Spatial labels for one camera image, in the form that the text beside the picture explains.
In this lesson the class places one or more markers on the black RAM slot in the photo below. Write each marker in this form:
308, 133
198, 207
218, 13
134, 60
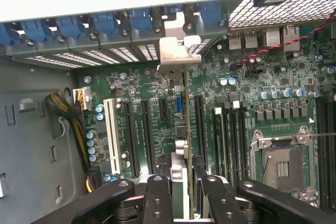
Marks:
245, 142
238, 142
334, 161
231, 142
328, 161
320, 161

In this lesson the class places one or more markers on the open PC case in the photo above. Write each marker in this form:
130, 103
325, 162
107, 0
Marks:
275, 16

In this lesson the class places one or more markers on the perforated metal slot cover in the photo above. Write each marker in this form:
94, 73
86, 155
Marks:
78, 58
52, 61
105, 56
126, 54
148, 52
202, 47

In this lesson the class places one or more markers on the green motherboard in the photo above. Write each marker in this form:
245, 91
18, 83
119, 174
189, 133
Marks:
262, 77

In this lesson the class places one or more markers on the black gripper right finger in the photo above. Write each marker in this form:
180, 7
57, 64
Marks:
220, 203

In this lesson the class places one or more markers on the thin metal locking lever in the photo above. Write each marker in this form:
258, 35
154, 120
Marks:
323, 134

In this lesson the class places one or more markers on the white power connector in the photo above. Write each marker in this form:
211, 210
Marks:
84, 98

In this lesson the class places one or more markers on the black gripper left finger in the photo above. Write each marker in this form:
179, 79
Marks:
155, 203

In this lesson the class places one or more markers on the CPU socket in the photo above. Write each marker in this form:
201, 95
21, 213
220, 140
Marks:
283, 166

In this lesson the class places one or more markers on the short black expansion slot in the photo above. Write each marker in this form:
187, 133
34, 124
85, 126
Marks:
162, 108

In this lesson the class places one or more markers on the white expansion slot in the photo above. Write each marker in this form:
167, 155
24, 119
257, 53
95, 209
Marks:
111, 134

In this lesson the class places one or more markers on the blue card retention clip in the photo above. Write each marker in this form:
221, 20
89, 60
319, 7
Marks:
35, 31
8, 36
105, 23
140, 20
71, 27
210, 14

